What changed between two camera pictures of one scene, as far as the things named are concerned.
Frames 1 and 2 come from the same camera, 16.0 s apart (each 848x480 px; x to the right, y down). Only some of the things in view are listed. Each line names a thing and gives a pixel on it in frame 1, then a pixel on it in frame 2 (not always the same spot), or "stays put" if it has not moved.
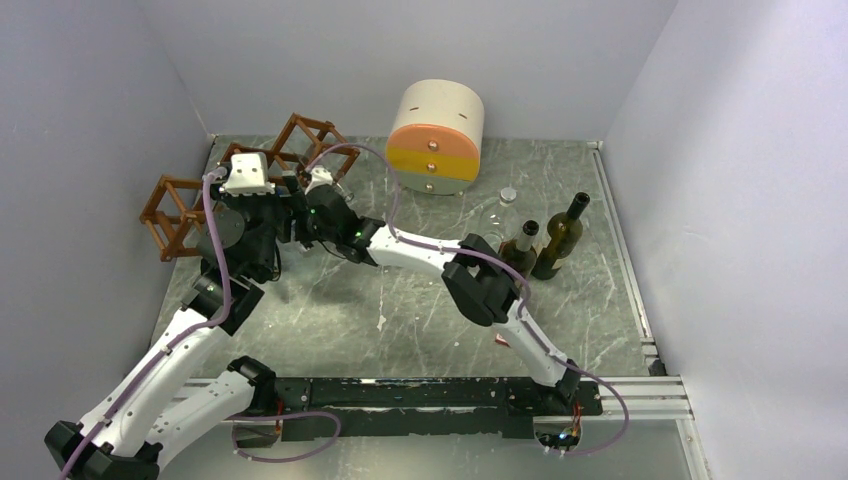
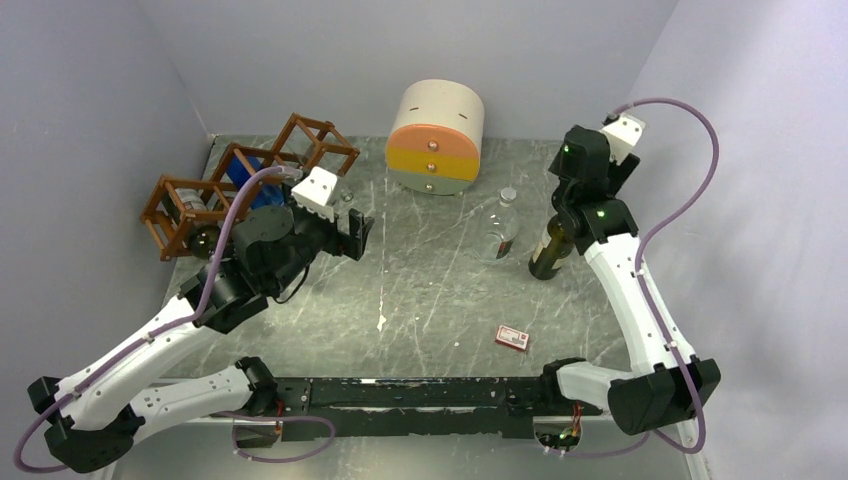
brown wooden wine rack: (175, 203) stays put
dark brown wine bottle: (520, 252) to (203, 239)
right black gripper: (301, 233) to (610, 187)
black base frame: (321, 408) stays put
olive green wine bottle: (565, 234) stays put
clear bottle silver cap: (501, 222) stays put
